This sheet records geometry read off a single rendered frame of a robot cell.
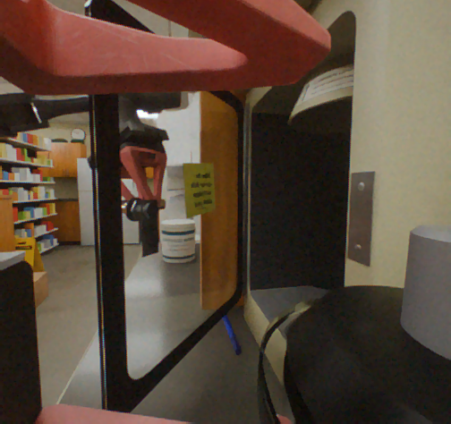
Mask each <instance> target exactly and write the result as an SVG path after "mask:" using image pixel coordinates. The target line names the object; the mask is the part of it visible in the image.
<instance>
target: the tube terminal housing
mask: <svg viewBox="0 0 451 424"><path fill-rule="evenodd" d="M305 12H306V13H307V14H309V15H310V16H311V17H312V18H313V19H314V20H315V21H317V22H318V23H319V24H320V25H321V26H322V27H323V28H324V29H325V30H327V31H328V33H329V35H330V37H331V46H330V52H329V54H328V55H327V56H326V57H325V58H324V59H323V60H322V61H320V62H319V63H318V64H317V65H316V66H315V67H314V68H312V69H311V70H310V71H309V72H308V73H307V74H305V75H304V76H303V77H302V78H301V79H300V80H299V81H297V82H296V83H294V84H289V85H282V86H271V87H261V88H250V89H248V90H247V92H246V105H247V104H248V103H249V102H250V119H249V203H248V287H247V299H246V297H245V296H244V312H243V317H244V319H245V321H246V323H247V325H248V327H249V328H250V330H251V332H252V334H253V336H254V338H255V340H256V342H257V344H258V346H259V348H260V345H261V341H262V337H263V335H264V333H265V331H266V329H267V327H268V325H269V324H270V323H269V322H268V320H267V319H266V317H265V316H264V314H263V313H262V311H261V310H260V308H259V306H258V305H257V304H256V302H255V301H254V300H253V299H252V297H251V294H250V292H252V291H250V288H249V240H250V160H251V113H263V114H291V113H292V111H293V110H294V106H295V104H296V102H297V100H298V98H299V96H300V94H301V92H302V89H303V86H304V84H305V82H306V80H307V79H308V78H309V76H310V75H311V74H312V73H313V72H315V71H316V70H318V68H320V67H321V66H323V65H325V64H328V63H329V62H332V61H334V60H336V59H338V58H340V57H343V56H345V55H350V54H353V53H355V55H354V75H353V113H352V133H351V153H350V173H349V192H348V212H347V232H346V252H345V286H351V285H384V286H393V287H400V288H404V280H405V271H406V262H407V254H408V245H409V237H410V231H411V230H412V229H414V228H415V227H417V226H419V225H451V0H313V1H312V3H311V4H310V6H309V7H308V9H307V10H306V11H305ZM369 171H375V182H374V199H373V215H372V232H371V248H370V266H369V267H368V266H365V265H363V264H362V263H359V262H357V261H354V260H352V259H349V258H348V257H347V250H348V230H349V211H350V191H351V173H358V172H369Z"/></svg>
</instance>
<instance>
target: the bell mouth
mask: <svg viewBox="0 0 451 424"><path fill-rule="evenodd" d="M354 55H355V53H353V54H350V55H345V56H343V57H340V58H338V59H336V60H334V61H332V62H329V63H328V64H325V65H323V66H321V67H320V68H318V70H316V71H315V72H313V73H312V74H311V75H310V76H309V78H308V79H307V80H306V82H305V84H304V86H303V89H302V92H301V94H300V96H299V98H298V100H297V102H296V104H295V106H294V110H293V111H292V113H291V115H290V117H289V120H288V122H287V123H288V125H289V126H290V127H291V128H292V129H294V130H296V131H302V132H308V133H346V132H352V113H353V75H354Z"/></svg>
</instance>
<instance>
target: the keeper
mask: <svg viewBox="0 0 451 424"><path fill-rule="evenodd" d="M374 182H375V171H369V172H358V173H351V191H350V211H349V230H348V250H347V257H348V258H349V259H352V260H354V261H357V262H359V263H362V264H363V265H365V266H368V267H369V266H370V248H371V232H372V215H373V199H374Z"/></svg>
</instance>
